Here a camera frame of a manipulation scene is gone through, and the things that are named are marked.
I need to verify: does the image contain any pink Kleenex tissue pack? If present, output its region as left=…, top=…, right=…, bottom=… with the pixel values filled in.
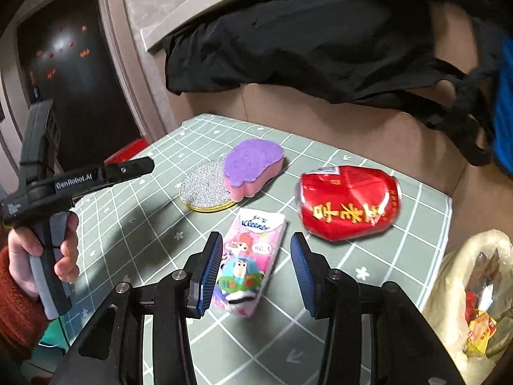
left=213, top=208, right=287, bottom=317

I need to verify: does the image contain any red crushed can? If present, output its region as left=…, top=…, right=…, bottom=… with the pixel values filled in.
left=296, top=165, right=402, bottom=243

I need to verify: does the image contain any purple pink sponge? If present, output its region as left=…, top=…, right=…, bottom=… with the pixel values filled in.
left=223, top=138, right=285, bottom=202

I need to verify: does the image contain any yellow white snack wrapper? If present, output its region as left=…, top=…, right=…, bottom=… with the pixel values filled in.
left=463, top=310, right=497, bottom=355

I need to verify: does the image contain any red fuzzy sleeve forearm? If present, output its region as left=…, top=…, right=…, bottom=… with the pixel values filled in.
left=0, top=248, right=49, bottom=365

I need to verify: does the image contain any yellowish trash bag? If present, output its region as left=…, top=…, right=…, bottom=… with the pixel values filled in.
left=423, top=229, right=512, bottom=384

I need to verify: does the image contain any person's left hand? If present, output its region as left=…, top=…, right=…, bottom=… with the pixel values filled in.
left=7, top=211, right=80, bottom=298

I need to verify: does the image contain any green grid tablecloth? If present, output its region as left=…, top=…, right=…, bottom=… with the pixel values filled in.
left=39, top=112, right=454, bottom=385

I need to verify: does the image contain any silver round scouring pad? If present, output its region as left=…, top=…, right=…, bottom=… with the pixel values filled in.
left=178, top=157, right=235, bottom=213

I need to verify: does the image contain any dark door with stickers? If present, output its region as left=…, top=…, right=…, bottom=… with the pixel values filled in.
left=17, top=0, right=140, bottom=171

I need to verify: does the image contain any black cloth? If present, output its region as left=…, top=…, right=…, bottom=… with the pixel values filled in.
left=164, top=0, right=502, bottom=166

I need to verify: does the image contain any blue cloth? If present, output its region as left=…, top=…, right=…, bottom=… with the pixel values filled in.
left=493, top=35, right=513, bottom=177

